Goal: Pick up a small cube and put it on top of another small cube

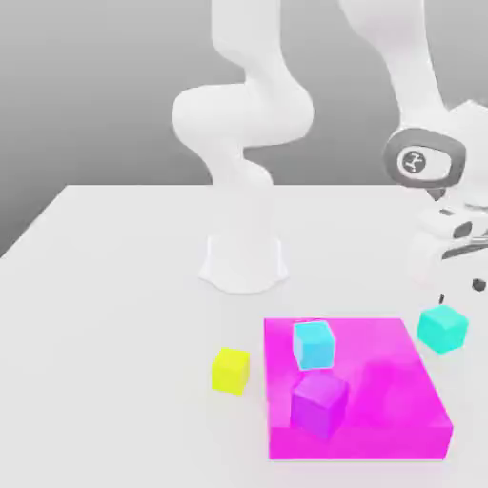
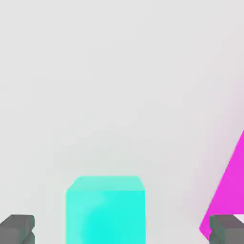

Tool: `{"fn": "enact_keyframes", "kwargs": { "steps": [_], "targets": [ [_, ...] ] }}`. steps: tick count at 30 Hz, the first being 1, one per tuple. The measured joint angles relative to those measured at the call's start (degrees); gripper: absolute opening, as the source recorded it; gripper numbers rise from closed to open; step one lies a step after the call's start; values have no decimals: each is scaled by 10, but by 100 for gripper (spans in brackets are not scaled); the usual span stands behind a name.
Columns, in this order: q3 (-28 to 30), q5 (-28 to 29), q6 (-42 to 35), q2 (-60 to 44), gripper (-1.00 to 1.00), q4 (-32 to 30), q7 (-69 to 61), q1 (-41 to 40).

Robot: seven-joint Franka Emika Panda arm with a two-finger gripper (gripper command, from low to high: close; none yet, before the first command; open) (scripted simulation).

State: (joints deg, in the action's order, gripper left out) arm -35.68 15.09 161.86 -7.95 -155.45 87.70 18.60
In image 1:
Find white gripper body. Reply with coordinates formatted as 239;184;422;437
406;230;488;295

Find small turquoise cube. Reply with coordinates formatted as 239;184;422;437
416;303;470;356

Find small light blue cube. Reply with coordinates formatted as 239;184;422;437
292;319;337;371

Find small purple cube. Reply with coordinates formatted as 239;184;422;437
290;371;350;440

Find small yellow cube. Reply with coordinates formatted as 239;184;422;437
211;346;252;397

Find large magenta box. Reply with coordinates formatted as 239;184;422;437
263;316;455;461

